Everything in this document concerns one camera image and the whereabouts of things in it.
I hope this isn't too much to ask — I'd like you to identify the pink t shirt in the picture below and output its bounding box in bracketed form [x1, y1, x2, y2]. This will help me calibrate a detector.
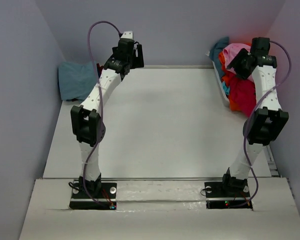
[222, 43, 251, 67]

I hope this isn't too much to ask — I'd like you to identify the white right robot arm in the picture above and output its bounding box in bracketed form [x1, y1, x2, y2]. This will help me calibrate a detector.
[220, 37, 289, 196]

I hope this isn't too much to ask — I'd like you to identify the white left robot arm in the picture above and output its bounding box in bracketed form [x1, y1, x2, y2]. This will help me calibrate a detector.
[70, 36, 144, 198]

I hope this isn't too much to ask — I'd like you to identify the folded dark red t shirt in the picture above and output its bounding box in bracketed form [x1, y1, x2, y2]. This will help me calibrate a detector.
[96, 63, 104, 77]

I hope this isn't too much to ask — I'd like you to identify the teal t shirt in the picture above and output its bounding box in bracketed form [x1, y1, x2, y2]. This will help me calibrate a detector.
[208, 36, 230, 68]

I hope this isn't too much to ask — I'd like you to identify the orange t shirt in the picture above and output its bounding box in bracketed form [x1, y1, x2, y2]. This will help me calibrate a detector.
[217, 42, 260, 112]

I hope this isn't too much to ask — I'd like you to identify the magenta t shirt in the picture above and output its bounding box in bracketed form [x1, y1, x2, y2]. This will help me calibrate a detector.
[221, 71, 256, 117]

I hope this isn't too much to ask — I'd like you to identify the folded light blue t shirt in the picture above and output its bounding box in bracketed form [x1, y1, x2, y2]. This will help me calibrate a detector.
[57, 61, 97, 101]

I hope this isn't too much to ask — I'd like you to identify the bright blue t shirt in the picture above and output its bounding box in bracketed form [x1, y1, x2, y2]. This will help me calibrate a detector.
[221, 81, 230, 98]

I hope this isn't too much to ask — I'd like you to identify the clear plastic bin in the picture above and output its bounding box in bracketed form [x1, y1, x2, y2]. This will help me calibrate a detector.
[206, 50, 230, 108]

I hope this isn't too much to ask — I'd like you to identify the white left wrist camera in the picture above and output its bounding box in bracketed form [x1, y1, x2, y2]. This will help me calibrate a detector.
[120, 30, 134, 40]

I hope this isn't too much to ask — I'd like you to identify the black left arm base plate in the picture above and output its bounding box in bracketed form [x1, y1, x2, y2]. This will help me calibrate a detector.
[68, 180, 117, 211]

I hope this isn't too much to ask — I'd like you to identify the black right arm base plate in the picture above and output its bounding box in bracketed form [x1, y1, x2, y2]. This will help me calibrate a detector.
[200, 181, 253, 210]

